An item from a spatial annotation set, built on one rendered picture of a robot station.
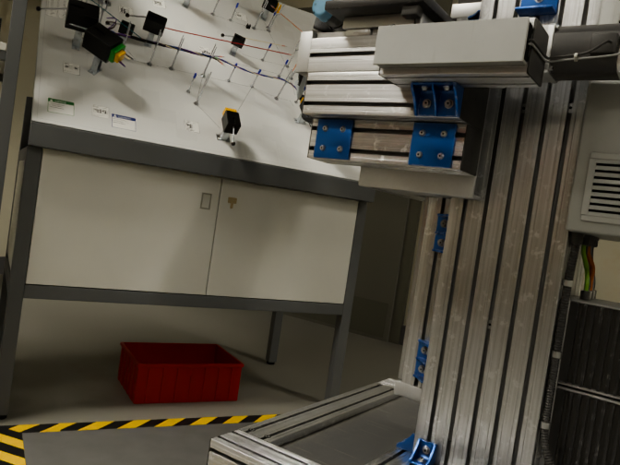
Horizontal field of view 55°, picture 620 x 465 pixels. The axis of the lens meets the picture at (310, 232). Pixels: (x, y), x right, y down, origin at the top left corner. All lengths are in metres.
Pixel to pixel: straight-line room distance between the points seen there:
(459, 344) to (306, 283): 0.96
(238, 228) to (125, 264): 0.39
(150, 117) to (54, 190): 0.37
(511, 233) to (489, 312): 0.17
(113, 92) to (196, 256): 0.58
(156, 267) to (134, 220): 0.16
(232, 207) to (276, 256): 0.24
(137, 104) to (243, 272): 0.65
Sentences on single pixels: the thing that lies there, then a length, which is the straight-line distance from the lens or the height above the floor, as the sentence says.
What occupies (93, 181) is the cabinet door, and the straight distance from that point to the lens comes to 1.90.
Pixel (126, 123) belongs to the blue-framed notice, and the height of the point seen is 0.92.
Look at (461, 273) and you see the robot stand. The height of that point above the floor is 0.64.
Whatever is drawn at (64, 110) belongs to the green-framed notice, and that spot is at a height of 0.92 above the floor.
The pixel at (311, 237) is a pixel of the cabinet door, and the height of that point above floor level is 0.64.
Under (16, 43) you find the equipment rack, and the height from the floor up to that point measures 1.06.
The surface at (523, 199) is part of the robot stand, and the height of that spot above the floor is 0.81.
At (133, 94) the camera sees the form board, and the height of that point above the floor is 1.02.
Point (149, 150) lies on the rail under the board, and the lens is 1.89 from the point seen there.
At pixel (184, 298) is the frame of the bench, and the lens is 2.00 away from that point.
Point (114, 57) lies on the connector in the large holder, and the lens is 1.96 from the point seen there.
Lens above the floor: 0.72
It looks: 2 degrees down
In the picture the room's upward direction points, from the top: 8 degrees clockwise
